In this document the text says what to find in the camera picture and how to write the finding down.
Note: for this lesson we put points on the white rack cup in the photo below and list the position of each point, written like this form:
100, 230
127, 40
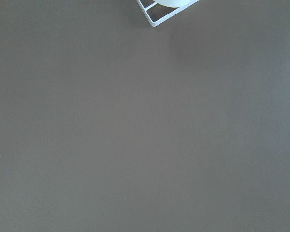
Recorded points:
173, 3

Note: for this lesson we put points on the white wire cup rack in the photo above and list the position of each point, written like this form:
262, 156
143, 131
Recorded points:
157, 14

